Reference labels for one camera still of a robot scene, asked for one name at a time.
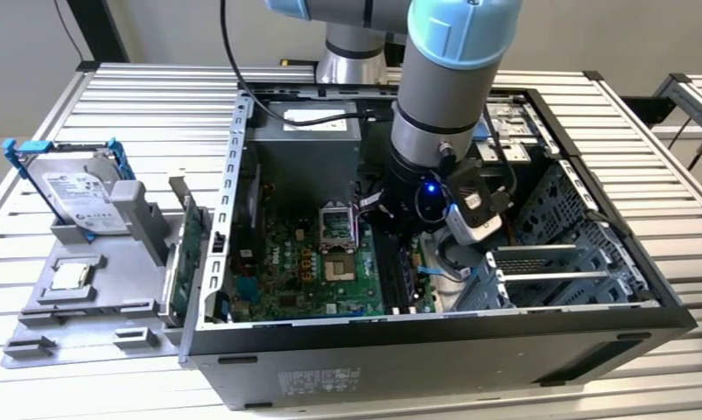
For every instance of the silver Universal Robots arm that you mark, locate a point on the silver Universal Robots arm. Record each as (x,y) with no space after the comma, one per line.
(443,96)

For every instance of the CPU socket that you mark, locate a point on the CPU socket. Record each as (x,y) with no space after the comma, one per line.
(342,269)

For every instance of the grey power supply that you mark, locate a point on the grey power supply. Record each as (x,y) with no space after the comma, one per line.
(303,175)

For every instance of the blue plastic drive latch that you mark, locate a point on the blue plastic drive latch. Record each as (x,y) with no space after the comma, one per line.
(479,131)

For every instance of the grey metal disk bay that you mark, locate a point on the grey metal disk bay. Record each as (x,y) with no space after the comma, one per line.
(531,261)

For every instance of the green motherboard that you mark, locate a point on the green motherboard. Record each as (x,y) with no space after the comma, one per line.
(280,280)

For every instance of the black PC case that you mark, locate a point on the black PC case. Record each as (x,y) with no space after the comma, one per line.
(386,363)

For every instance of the green graphics card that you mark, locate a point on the green graphics card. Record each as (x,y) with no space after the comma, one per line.
(190,245)

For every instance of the hard disk in blue carrier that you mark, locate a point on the hard disk in blue carrier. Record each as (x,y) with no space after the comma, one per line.
(76,192)

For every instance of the silver CPU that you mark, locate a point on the silver CPU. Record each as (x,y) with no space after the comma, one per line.
(70,275)

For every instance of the grey parts rack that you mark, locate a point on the grey parts rack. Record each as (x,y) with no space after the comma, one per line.
(94,337)

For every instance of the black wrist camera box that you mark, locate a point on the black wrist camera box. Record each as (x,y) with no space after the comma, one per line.
(470,186)

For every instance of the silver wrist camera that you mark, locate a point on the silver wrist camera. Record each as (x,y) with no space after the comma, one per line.
(479,229)

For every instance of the black metal post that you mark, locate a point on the black metal post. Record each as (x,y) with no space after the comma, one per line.
(103,30)

